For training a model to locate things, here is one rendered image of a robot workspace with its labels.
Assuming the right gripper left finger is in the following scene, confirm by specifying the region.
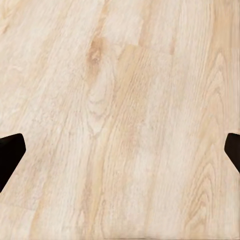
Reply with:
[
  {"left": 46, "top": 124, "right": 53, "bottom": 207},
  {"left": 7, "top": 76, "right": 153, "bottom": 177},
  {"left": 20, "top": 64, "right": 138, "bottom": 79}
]
[{"left": 0, "top": 133, "right": 26, "bottom": 193}]

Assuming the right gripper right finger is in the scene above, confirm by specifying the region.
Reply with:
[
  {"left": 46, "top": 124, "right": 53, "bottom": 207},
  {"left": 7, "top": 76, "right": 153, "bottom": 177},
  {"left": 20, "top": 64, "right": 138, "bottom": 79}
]
[{"left": 224, "top": 133, "right": 240, "bottom": 173}]

